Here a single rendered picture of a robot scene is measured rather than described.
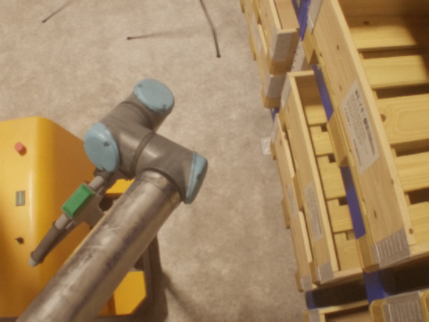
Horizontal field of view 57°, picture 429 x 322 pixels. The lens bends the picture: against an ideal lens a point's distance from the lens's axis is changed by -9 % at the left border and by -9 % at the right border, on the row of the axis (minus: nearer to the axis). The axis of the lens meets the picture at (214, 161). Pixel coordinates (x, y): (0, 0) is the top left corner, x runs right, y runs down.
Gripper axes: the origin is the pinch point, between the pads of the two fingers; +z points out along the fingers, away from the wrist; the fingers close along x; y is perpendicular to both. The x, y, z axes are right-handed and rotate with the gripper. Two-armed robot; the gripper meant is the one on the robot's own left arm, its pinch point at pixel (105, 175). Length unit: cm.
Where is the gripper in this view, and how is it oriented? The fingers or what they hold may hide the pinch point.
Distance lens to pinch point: 112.9
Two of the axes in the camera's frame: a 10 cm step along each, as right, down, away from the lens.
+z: -4.9, 5.2, 7.0
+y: 4.4, -5.4, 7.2
